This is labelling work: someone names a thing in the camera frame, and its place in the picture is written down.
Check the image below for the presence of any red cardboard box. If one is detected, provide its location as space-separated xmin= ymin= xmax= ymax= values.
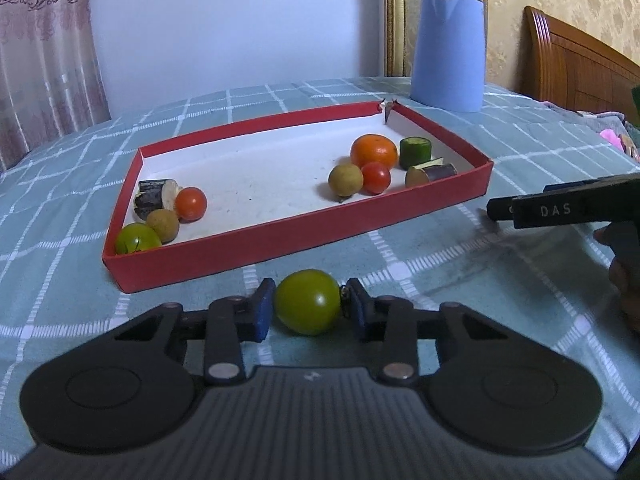
xmin=101 ymin=99 xmax=494 ymax=295

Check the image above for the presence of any red cherry tomato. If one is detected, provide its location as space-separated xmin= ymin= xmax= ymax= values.
xmin=361 ymin=161 xmax=392 ymax=195
xmin=175 ymin=186 xmax=208 ymax=223

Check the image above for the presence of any pink patterned cloth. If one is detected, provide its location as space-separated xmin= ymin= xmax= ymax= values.
xmin=545 ymin=100 xmax=640 ymax=163

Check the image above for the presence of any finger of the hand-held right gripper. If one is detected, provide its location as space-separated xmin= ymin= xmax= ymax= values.
xmin=486 ymin=187 xmax=591 ymax=230
xmin=542 ymin=179 xmax=598 ymax=195

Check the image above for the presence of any pink patterned curtain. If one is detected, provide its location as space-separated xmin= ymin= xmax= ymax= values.
xmin=0 ymin=0 xmax=111 ymax=171

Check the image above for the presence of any longan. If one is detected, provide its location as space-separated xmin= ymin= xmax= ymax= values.
xmin=328 ymin=163 xmax=364 ymax=203
xmin=146 ymin=208 xmax=180 ymax=244

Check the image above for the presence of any teal checkered bed sheet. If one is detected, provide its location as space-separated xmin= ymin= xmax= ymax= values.
xmin=0 ymin=76 xmax=640 ymax=480

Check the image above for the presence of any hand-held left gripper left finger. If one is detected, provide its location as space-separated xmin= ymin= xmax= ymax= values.
xmin=112 ymin=277 xmax=277 ymax=386

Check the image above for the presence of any eggplant piece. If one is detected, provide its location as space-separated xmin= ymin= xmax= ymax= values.
xmin=405 ymin=158 xmax=458 ymax=188
xmin=133 ymin=178 xmax=182 ymax=222

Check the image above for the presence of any wooden headboard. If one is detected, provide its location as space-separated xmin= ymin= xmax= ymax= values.
xmin=522 ymin=6 xmax=640 ymax=113

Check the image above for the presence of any gold mirror frame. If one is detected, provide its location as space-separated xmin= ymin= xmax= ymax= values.
xmin=382 ymin=0 xmax=488 ymax=78

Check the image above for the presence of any green cucumber piece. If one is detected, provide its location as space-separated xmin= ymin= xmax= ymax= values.
xmin=399 ymin=136 xmax=432 ymax=170

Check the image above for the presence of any blue jug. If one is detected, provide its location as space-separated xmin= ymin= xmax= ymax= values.
xmin=410 ymin=0 xmax=486 ymax=113

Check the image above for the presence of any green apple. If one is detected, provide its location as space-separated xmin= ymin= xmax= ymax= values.
xmin=115 ymin=223 xmax=163 ymax=256

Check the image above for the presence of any green tomato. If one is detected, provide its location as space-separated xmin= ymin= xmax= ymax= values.
xmin=274 ymin=269 xmax=343 ymax=337

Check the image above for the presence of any person's right hand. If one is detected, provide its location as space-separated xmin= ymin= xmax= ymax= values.
xmin=594 ymin=221 xmax=640 ymax=333

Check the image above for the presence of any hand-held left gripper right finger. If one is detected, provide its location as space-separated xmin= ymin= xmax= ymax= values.
xmin=345 ymin=277 xmax=506 ymax=386

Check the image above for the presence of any orange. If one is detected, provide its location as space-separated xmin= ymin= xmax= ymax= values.
xmin=350 ymin=133 xmax=398 ymax=171

